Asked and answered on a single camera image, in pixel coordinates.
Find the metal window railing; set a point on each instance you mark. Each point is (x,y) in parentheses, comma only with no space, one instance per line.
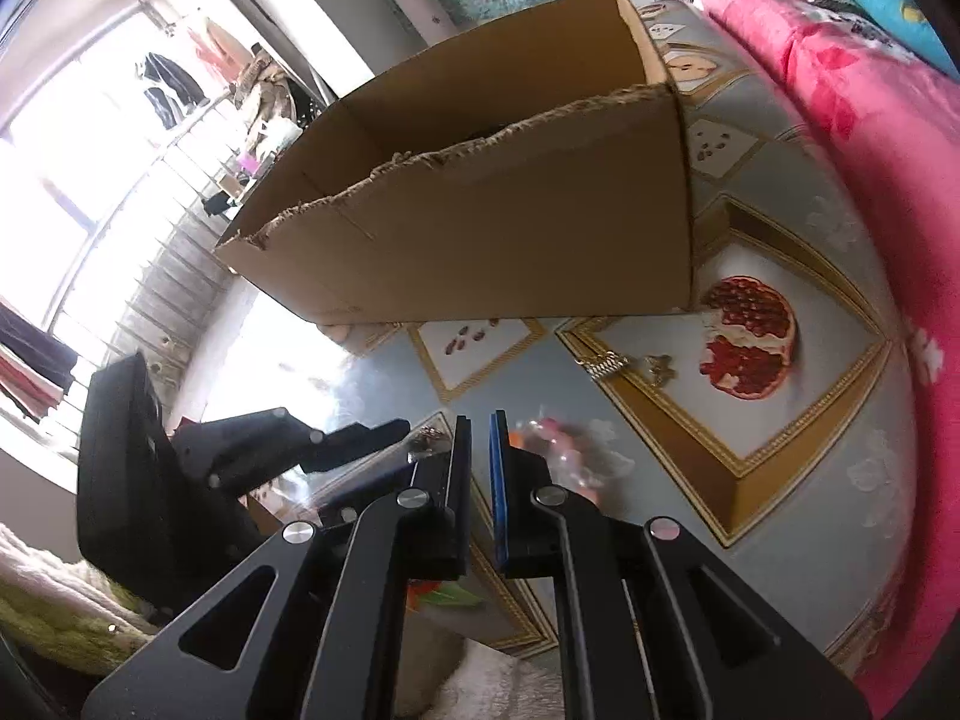
(165,262)

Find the gold metal charm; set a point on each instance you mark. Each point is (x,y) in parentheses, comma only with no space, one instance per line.
(660,367)

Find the pink blanket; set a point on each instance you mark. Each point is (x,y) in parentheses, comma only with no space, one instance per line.
(885,127)

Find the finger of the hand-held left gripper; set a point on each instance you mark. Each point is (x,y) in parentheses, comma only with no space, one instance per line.
(300,442)
(360,487)

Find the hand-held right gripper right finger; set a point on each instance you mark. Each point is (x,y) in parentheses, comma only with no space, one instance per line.
(499,495)

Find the pink hanging garment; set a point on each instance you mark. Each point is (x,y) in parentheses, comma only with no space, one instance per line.
(217,41)

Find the pile of clothes on rack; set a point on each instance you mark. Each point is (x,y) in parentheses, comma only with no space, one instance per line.
(274,90)

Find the dark red hanging clothes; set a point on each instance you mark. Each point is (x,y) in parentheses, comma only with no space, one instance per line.
(34,360)

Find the silver ribbed metal clasp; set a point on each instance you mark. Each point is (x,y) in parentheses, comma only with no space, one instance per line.
(606,367)

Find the fruit printed tablecloth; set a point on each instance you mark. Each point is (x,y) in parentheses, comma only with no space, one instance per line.
(787,465)

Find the white fleece clothing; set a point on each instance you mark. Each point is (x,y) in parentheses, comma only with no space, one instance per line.
(45,562)

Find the yellow-green cloth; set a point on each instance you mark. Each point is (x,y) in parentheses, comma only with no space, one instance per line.
(60,630)

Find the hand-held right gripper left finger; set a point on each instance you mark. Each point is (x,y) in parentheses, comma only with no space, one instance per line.
(463,495)

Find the brown cardboard box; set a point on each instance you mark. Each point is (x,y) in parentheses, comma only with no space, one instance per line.
(487,240)

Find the black hanging jacket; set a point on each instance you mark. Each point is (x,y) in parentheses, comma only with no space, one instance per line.
(172,82)

